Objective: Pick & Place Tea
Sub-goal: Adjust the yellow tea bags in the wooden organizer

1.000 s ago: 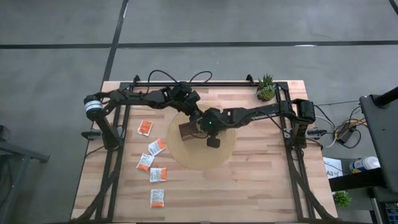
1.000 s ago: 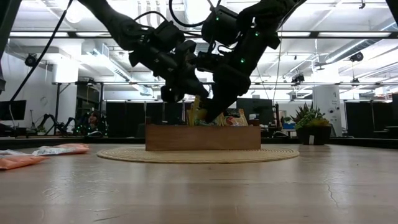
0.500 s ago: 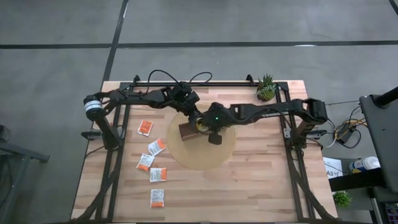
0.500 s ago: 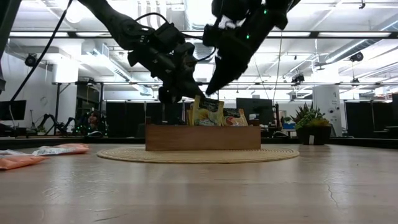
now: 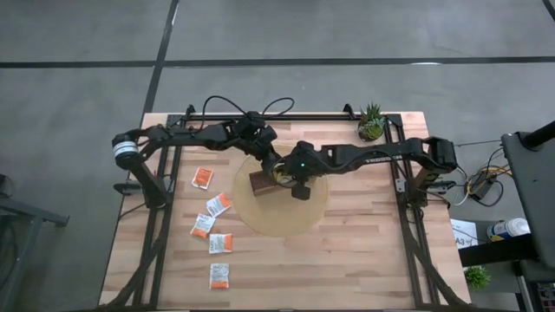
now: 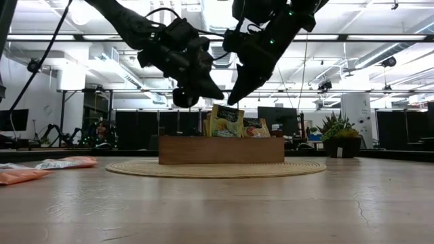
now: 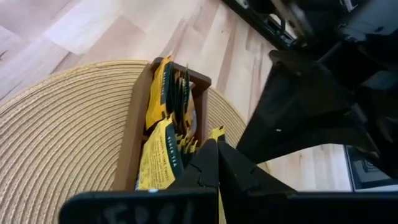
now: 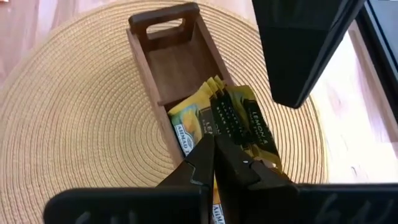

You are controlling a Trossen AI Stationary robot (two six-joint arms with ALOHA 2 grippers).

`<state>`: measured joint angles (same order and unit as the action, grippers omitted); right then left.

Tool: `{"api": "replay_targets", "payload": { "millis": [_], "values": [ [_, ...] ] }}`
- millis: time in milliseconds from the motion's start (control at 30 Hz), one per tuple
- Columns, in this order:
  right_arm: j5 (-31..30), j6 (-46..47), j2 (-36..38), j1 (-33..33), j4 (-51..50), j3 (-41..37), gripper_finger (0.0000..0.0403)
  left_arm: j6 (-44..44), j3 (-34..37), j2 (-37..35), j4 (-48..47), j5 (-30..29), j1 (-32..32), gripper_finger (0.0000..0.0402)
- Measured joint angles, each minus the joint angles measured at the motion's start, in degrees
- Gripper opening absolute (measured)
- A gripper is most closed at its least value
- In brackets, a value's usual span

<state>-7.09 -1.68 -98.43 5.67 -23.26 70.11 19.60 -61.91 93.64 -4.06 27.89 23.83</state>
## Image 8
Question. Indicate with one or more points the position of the green lemon lime tea bag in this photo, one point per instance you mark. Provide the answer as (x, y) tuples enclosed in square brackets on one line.
[(228, 118), (189, 121), (259, 130)]

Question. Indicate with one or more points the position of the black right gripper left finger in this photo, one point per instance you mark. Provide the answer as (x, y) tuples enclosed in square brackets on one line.
[(199, 174)]

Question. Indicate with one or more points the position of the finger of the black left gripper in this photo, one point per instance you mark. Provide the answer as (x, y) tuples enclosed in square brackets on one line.
[(295, 46)]

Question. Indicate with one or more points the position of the black aluminium table frame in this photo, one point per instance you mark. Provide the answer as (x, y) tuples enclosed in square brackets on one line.
[(384, 31)]

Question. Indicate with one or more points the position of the wooden compartment tea box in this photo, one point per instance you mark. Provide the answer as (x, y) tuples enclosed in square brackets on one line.
[(177, 68)]

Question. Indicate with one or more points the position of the round woven straw placemat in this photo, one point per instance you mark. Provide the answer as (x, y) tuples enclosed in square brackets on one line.
[(77, 109)]

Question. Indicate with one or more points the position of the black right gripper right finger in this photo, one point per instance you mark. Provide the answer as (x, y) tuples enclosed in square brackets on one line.
[(236, 180)]

